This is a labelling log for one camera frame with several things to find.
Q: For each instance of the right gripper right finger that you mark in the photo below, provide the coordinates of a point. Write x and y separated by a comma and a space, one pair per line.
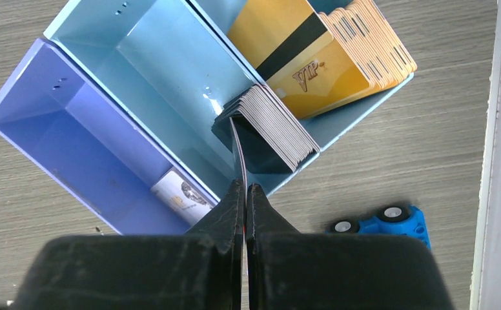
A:
289, 269

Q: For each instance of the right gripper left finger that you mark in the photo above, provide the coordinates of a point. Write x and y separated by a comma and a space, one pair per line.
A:
200, 269

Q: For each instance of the white card in tray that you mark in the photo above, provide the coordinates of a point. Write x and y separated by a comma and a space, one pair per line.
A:
178, 193

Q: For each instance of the black card in tray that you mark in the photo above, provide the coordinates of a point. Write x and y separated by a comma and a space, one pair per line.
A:
272, 140

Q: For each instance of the orange card stack in tray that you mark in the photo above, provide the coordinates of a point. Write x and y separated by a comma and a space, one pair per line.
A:
320, 55

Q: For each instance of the yellow blue toy block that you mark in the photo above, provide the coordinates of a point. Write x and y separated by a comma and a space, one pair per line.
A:
404, 220

